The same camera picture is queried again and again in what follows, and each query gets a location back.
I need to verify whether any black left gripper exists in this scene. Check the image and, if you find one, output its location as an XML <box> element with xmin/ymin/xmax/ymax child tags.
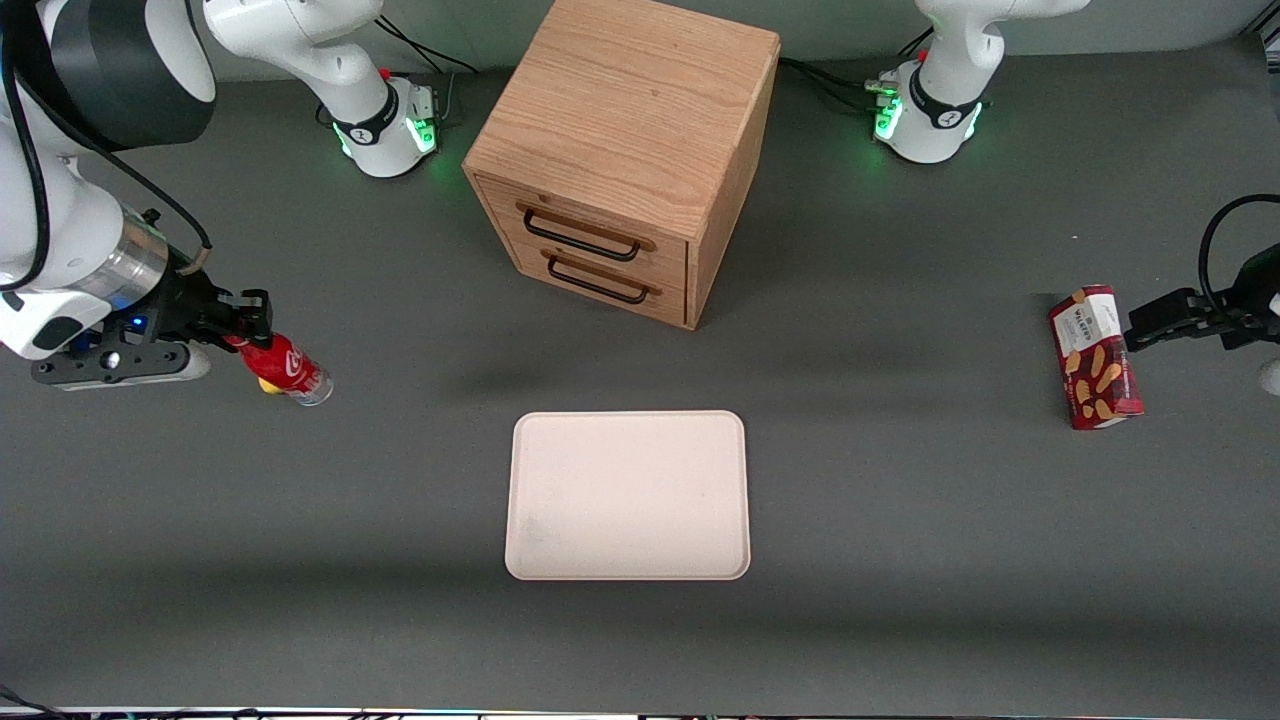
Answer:
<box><xmin>1127</xmin><ymin>244</ymin><xmax>1280</xmax><ymax>352</ymax></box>

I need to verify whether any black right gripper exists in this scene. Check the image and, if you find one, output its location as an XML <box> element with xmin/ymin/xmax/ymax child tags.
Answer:
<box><xmin>148</xmin><ymin>264</ymin><xmax>274</xmax><ymax>348</ymax></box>

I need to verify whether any red coke bottle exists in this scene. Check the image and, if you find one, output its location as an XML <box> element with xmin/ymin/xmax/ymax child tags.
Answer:
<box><xmin>225</xmin><ymin>333</ymin><xmax>335</xmax><ymax>407</ymax></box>

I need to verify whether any beige rectangular tray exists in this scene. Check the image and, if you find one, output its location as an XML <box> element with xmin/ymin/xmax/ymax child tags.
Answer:
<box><xmin>504</xmin><ymin>410</ymin><xmax>752</xmax><ymax>582</ymax></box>

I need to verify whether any red cookie box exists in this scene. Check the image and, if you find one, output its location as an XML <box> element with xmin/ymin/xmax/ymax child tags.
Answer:
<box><xmin>1048</xmin><ymin>284</ymin><xmax>1145</xmax><ymax>431</ymax></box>

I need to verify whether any wooden drawer cabinet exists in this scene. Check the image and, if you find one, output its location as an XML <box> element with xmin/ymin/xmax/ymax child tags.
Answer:
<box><xmin>462</xmin><ymin>0</ymin><xmax>782</xmax><ymax>331</ymax></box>

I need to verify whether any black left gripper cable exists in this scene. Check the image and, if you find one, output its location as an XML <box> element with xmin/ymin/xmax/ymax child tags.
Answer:
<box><xmin>1197</xmin><ymin>194</ymin><xmax>1280</xmax><ymax>313</ymax></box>

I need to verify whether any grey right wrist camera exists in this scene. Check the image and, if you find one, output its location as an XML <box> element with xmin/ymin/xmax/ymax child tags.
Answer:
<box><xmin>29</xmin><ymin>339</ymin><xmax>212</xmax><ymax>392</ymax></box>

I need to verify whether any black right arm base cable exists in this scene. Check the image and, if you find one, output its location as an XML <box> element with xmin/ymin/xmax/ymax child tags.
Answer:
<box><xmin>372</xmin><ymin>17</ymin><xmax>482</xmax><ymax>77</ymax></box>

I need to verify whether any black arm base cable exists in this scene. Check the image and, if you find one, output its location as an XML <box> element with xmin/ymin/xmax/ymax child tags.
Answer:
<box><xmin>778</xmin><ymin>28</ymin><xmax>936</xmax><ymax>117</ymax></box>
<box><xmin>372</xmin><ymin>17</ymin><xmax>482</xmax><ymax>77</ymax></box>

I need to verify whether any black long drawer handle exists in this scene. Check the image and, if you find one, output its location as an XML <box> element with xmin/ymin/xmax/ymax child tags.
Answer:
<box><xmin>516</xmin><ymin>203</ymin><xmax>658</xmax><ymax>263</ymax></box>

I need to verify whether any black short drawer handle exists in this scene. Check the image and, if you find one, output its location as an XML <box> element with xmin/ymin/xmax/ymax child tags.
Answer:
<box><xmin>541</xmin><ymin>250</ymin><xmax>663</xmax><ymax>305</ymax></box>

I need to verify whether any black left arm base cable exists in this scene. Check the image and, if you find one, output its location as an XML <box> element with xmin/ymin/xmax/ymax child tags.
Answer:
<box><xmin>778</xmin><ymin>28</ymin><xmax>936</xmax><ymax>117</ymax></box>

